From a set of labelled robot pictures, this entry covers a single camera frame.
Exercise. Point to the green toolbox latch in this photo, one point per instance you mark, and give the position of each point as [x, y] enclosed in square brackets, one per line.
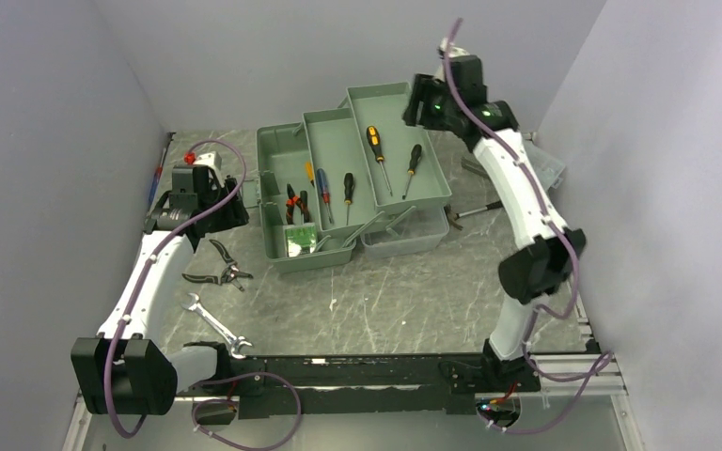
[251, 193]

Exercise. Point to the blue red long screwdriver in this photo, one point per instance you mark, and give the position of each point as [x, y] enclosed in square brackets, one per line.
[323, 187]

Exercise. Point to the red blue tool at wall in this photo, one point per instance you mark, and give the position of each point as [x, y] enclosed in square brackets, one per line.
[158, 171]

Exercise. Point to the green toolbox base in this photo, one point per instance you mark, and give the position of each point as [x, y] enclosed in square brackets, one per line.
[282, 152]

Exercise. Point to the long yellow black screwdriver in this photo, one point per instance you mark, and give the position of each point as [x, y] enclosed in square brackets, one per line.
[374, 141]

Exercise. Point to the clear compartment organizer box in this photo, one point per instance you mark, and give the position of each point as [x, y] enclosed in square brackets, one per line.
[548, 168]

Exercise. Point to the green middle toolbox tray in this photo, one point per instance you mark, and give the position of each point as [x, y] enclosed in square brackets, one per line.
[335, 146]

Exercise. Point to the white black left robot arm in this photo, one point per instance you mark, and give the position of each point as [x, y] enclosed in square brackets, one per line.
[121, 369]

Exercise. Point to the aluminium frame rail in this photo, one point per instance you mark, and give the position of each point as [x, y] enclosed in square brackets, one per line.
[560, 375]

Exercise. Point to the yellow black stubby screwdriver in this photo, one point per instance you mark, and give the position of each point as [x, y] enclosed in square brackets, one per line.
[414, 159]

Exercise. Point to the large silver open-end wrench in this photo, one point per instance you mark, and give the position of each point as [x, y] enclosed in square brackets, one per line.
[235, 343]

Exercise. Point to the green label screwdriver bit box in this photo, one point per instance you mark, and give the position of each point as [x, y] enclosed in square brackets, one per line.
[300, 239]

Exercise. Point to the short yellow screwdriver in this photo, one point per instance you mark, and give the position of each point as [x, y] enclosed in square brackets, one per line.
[310, 173]

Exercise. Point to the yellow black medium screwdriver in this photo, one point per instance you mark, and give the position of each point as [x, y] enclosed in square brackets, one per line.
[348, 184]

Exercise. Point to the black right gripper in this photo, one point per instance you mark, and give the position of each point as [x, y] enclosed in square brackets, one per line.
[426, 87]

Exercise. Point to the green toolbox tray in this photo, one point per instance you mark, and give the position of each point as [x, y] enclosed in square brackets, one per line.
[382, 106]
[335, 146]

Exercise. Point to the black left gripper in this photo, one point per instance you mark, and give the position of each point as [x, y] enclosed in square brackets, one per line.
[235, 214]

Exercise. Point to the orange black needle-nose pliers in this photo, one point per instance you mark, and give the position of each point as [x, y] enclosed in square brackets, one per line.
[296, 201]

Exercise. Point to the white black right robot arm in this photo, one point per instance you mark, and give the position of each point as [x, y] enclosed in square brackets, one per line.
[547, 250]

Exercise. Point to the grey flat case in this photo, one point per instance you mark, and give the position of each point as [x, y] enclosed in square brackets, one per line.
[470, 164]

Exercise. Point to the green top toolbox tray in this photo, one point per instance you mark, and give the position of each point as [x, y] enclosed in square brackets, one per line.
[382, 106]

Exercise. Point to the black yellow pliers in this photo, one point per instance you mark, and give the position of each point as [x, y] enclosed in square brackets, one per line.
[230, 275]

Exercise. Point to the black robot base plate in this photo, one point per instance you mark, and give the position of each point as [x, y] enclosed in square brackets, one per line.
[453, 383]

